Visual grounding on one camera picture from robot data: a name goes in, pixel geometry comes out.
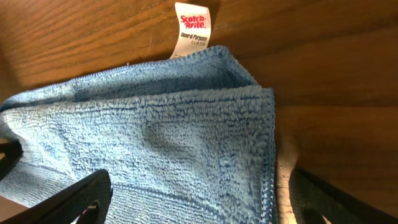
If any blue microfiber cloth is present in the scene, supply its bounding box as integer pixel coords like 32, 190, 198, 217
0, 1, 277, 224

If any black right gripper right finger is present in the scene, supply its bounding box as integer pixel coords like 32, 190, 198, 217
289, 169, 397, 224

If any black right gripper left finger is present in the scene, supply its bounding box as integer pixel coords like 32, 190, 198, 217
2, 169, 113, 224

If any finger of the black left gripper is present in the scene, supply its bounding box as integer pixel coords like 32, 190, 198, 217
1, 141, 23, 180

